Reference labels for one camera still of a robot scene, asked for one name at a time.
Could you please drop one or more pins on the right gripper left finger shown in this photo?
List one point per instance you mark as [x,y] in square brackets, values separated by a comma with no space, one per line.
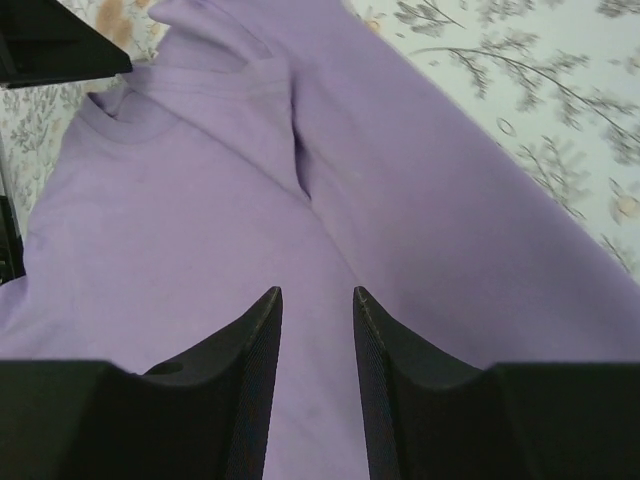
[203,414]

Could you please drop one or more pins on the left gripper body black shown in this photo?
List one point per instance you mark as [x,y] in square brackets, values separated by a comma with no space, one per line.
[43,43]

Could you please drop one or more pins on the floral patterned table mat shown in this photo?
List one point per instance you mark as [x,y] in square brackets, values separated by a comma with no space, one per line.
[556,83]

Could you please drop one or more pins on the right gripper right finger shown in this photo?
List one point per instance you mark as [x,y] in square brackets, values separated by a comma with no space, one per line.
[429,415]

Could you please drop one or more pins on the purple t shirt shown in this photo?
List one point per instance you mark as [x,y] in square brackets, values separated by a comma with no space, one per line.
[283,143]

